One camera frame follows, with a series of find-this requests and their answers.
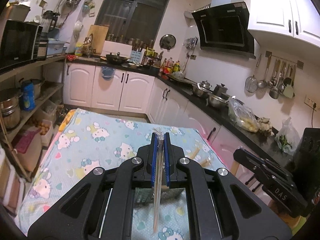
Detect chopstick pair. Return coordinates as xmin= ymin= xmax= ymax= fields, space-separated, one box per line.
xmin=152 ymin=127 xmax=164 ymax=235
xmin=188 ymin=147 xmax=211 ymax=167

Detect green sleeve forearm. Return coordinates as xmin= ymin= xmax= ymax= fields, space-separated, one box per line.
xmin=288 ymin=216 xmax=307 ymax=235

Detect dark kitchen window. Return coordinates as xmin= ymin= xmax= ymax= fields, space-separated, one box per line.
xmin=95 ymin=0 xmax=169 ymax=44

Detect right hand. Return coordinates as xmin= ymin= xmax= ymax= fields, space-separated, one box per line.
xmin=268 ymin=200 xmax=302 ymax=229

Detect green plastic utensil caddy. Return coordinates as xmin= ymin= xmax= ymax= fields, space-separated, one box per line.
xmin=134 ymin=186 xmax=185 ymax=207

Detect black countertop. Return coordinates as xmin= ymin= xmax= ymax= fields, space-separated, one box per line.
xmin=65 ymin=56 xmax=293 ymax=160

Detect hello kitty tablecloth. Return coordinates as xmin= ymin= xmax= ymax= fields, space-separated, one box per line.
xmin=15 ymin=109 xmax=223 ymax=239

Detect plastic drawer tower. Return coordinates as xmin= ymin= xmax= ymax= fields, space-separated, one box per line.
xmin=0 ymin=148 xmax=25 ymax=216

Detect plastic bag of food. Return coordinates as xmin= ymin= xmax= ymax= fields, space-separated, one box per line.
xmin=228 ymin=98 xmax=259 ymax=133

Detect hanging ladle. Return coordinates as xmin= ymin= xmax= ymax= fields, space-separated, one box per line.
xmin=257 ymin=55 xmax=272 ymax=89

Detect steel pot on counter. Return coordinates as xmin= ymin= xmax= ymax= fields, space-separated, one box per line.
xmin=192 ymin=81 xmax=227 ymax=109

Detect hanging strainer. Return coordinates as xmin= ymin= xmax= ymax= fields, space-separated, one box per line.
xmin=245 ymin=53 xmax=262 ymax=94

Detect white lower cabinets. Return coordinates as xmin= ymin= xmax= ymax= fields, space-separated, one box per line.
xmin=63 ymin=60 xmax=268 ymax=167

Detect blue canister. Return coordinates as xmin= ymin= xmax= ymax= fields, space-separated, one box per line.
xmin=20 ymin=80 xmax=35 ymax=111

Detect stacked steel pots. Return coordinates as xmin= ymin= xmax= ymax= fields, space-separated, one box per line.
xmin=0 ymin=88 xmax=22 ymax=129

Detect wooden shelf rack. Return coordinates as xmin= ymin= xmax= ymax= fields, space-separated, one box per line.
xmin=0 ymin=54 xmax=67 ymax=183

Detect black wok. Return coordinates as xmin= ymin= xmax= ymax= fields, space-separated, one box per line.
xmin=106 ymin=53 xmax=130 ymax=65

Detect oil bottles group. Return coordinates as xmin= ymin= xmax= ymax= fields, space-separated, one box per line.
xmin=159 ymin=57 xmax=180 ymax=74

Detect blue knife block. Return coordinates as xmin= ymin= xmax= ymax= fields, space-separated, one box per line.
xmin=129 ymin=50 xmax=143 ymax=64

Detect wooden cutting board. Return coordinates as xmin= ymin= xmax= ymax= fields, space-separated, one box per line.
xmin=87 ymin=24 xmax=108 ymax=54

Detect hanging pot lid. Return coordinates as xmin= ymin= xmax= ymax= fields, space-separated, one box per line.
xmin=159 ymin=34 xmax=176 ymax=51

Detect white upper cabinet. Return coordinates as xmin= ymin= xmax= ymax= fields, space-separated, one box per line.
xmin=248 ymin=0 xmax=319 ymax=47

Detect black range hood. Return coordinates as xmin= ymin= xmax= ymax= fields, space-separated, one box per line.
xmin=191 ymin=0 xmax=255 ymax=59

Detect black microwave oven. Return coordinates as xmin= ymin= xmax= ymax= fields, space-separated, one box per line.
xmin=1 ymin=20 xmax=42 ymax=68

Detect blender jug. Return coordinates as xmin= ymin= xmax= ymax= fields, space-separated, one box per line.
xmin=40 ymin=10 xmax=60 ymax=33

